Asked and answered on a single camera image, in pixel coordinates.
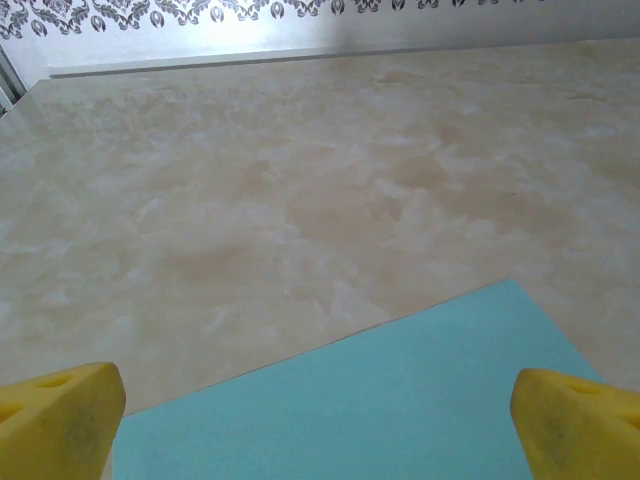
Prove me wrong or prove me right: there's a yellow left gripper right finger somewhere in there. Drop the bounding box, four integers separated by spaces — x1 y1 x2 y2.
509 368 640 480

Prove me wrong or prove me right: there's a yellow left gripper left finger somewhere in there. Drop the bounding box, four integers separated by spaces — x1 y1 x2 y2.
0 363 126 480

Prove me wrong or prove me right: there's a light blue cloth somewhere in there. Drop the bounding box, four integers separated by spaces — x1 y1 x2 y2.
113 279 607 480

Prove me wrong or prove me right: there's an aluminium frame post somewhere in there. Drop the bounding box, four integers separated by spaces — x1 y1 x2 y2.
0 47 29 119

